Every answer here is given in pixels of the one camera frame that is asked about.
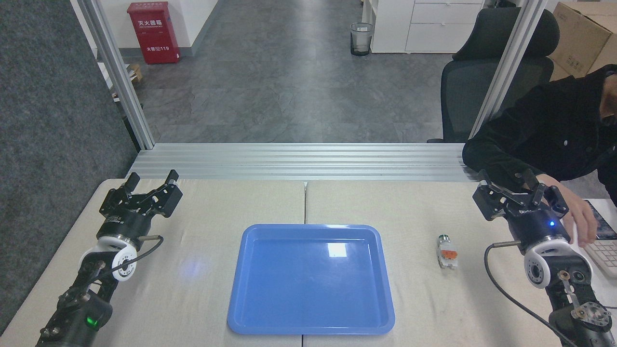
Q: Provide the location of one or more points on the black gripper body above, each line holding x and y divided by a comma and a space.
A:
535, 224
123, 225

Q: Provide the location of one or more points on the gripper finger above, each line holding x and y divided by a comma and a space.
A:
115, 202
489, 205
549, 197
166, 200

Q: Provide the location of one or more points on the black smartphone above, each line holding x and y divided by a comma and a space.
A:
605, 221

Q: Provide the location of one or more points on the white orange switch part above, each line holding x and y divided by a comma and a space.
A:
447, 253

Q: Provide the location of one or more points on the blue plastic tray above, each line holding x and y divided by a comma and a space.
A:
311, 284

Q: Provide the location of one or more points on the person's hand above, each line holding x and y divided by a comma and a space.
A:
583, 219

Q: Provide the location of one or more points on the person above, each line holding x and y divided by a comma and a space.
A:
544, 130

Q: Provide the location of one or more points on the white keyboard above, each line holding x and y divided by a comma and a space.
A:
605, 258

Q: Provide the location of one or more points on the dark grey felt partition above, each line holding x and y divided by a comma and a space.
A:
48, 144

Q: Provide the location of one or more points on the black office chair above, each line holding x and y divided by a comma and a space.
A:
470, 91

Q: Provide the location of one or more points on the brown cardboard box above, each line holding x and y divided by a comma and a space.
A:
581, 38

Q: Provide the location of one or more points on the red fire extinguisher box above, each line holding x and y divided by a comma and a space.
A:
153, 33

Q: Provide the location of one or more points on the white drawer cabinet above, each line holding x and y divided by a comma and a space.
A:
434, 29

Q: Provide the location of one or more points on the grey mesh trash bin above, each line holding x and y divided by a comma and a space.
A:
361, 41

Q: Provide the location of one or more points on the silver aluminium post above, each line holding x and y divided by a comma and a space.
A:
511, 67
118, 72

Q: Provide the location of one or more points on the silver aluminium rail bed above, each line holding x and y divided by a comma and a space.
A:
299, 161

